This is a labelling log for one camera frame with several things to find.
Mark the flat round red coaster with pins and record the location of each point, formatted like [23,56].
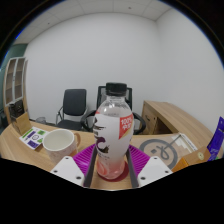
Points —
[124,173]

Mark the black mesh office chair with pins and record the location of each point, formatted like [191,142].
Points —
[74,103]

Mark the brown cardboard box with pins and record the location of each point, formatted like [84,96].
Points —
[22,125]

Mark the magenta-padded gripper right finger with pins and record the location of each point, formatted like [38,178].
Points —
[153,170]

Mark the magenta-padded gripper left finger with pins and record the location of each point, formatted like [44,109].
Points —
[68,170]

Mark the clear drink bottle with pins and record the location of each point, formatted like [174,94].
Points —
[111,130]

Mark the white sheet of colourful stickers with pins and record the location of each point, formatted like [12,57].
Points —
[33,137]

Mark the purple box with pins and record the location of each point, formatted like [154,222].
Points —
[216,140]

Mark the white speckled ceramic mug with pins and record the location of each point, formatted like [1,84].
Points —
[60,143]

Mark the wooden shelf unit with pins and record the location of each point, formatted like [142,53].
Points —
[15,83]

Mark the small orange box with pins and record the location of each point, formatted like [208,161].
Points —
[193,160]

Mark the flat dark brown carton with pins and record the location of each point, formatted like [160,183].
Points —
[16,109]

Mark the low wooden side cabinet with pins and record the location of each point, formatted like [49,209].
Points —
[166,115]

